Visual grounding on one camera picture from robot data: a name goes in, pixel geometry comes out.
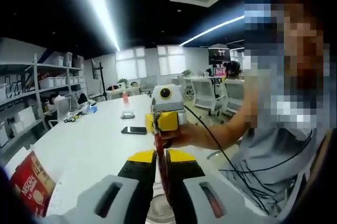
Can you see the white office chair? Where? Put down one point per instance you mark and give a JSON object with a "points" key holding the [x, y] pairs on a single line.
{"points": [[184, 84], [234, 92], [204, 92]]}

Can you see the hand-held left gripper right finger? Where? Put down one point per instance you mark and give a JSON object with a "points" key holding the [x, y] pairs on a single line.
{"points": [[210, 200]]}

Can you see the ceiling light strip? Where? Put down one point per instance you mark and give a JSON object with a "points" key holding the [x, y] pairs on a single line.
{"points": [[97, 2], [213, 29]]}

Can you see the black bag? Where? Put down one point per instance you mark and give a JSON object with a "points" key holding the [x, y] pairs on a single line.
{"points": [[83, 98]]}

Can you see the row of white storage bins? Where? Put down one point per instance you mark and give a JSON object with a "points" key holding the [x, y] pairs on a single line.
{"points": [[47, 83]]}

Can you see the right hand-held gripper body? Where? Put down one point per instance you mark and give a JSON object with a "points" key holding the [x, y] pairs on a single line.
{"points": [[171, 101]]}

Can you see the green potted plant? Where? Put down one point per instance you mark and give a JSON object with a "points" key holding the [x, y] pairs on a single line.
{"points": [[122, 81], [186, 72]]}

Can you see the white desktop monitor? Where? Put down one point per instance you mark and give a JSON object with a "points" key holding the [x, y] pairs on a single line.
{"points": [[63, 106]]}

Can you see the red coffee pouch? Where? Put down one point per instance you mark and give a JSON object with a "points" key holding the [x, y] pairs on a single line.
{"points": [[162, 160]]}

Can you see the red coffee box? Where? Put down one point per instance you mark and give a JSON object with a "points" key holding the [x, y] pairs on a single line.
{"points": [[29, 181]]}

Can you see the small pink screen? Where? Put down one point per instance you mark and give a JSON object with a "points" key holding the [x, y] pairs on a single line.
{"points": [[219, 71]]}

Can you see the small dark monitor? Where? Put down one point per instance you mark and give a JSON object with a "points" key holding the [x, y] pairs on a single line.
{"points": [[218, 56]]}

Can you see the small white box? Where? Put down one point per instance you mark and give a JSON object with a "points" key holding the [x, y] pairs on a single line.
{"points": [[127, 115]]}

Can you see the black smartphone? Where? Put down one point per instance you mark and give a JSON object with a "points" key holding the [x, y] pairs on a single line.
{"points": [[134, 130]]}

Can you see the small white yellow toy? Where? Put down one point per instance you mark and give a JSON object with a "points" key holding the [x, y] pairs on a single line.
{"points": [[69, 117]]}

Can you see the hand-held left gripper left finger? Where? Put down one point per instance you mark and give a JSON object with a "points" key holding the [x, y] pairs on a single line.
{"points": [[110, 197]]}

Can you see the grey office chair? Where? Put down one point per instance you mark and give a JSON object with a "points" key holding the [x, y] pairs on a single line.
{"points": [[148, 81]]}

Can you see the grey metal shelf rack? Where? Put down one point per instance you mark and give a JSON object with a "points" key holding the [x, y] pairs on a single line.
{"points": [[37, 76]]}

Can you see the blue tissue box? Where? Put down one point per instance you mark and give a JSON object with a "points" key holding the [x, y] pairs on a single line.
{"points": [[92, 109]]}

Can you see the bottle with red label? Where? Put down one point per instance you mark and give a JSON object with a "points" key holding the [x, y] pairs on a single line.
{"points": [[126, 100]]}

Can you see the person's right hand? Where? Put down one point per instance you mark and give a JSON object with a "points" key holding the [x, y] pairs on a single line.
{"points": [[189, 137]]}

